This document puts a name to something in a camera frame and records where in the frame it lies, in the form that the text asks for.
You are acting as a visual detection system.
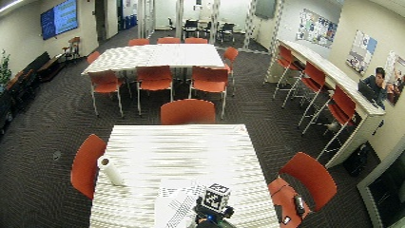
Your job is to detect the black office chair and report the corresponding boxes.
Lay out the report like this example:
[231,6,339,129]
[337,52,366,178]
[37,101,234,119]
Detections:
[217,22,237,45]
[182,19,199,40]

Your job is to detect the white table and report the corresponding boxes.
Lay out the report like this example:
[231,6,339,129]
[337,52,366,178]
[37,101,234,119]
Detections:
[79,43,226,76]

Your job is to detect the ceiling light strip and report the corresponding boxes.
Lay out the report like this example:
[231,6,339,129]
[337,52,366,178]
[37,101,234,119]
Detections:
[0,0,25,13]

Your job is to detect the glass door panel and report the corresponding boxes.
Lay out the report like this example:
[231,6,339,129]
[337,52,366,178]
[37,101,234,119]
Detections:
[355,135,405,228]

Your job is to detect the orange bar stool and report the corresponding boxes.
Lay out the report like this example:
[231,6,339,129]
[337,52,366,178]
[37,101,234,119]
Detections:
[271,44,302,101]
[299,85,358,161]
[281,61,327,128]

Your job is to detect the black laptop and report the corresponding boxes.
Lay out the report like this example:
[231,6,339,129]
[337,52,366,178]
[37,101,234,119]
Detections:
[357,79,379,106]

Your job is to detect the green plant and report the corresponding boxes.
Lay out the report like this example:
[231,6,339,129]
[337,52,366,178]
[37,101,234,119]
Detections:
[0,48,13,91]

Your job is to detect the bulletin board with papers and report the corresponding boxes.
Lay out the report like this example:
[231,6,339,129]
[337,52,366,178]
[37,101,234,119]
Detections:
[294,8,339,49]

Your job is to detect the black flat device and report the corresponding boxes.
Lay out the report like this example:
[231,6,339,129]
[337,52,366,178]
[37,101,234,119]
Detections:
[273,203,285,224]

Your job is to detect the black remote device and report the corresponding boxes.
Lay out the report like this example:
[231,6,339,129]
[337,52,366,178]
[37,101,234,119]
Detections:
[291,194,306,217]

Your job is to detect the blue wall screen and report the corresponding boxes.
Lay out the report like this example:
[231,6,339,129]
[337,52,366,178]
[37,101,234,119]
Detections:
[38,0,79,41]

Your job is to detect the blue bins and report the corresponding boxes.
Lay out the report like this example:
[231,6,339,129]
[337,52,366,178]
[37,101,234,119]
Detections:
[118,14,139,31]

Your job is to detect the blue and white poster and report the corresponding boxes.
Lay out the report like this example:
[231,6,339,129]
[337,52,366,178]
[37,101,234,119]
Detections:
[343,29,379,76]

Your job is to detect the white marker cube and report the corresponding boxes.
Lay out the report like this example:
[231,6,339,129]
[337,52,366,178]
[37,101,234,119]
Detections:
[201,182,233,214]

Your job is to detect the black bench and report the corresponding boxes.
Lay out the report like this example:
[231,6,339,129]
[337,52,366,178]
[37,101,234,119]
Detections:
[0,51,65,136]

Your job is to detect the dark wall monitor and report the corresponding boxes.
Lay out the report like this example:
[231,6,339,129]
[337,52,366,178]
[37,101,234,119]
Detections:
[253,0,278,20]

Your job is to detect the white bar counter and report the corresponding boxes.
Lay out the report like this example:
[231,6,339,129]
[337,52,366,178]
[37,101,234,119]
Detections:
[265,39,387,169]

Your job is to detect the printed paper sheet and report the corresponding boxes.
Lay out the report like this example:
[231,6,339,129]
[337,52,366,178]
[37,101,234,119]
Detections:
[163,184,207,228]

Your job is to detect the orange chair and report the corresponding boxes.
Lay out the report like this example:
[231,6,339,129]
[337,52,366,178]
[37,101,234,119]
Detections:
[87,69,126,119]
[85,50,102,65]
[266,151,339,228]
[187,65,230,121]
[134,65,175,117]
[159,98,217,125]
[221,46,241,97]
[155,36,182,45]
[126,38,151,48]
[69,133,107,200]
[183,37,210,45]

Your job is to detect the wooden chair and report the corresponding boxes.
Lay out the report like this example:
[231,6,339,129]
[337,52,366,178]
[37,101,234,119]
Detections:
[61,35,82,62]

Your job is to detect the black bag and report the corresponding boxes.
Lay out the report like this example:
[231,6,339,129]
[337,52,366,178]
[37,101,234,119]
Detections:
[341,142,373,178]

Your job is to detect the framed wall poster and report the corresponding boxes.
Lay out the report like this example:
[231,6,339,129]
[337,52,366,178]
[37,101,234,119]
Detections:
[383,50,405,107]

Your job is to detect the white paper towel roll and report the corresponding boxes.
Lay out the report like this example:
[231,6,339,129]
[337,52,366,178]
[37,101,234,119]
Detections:
[95,155,127,187]

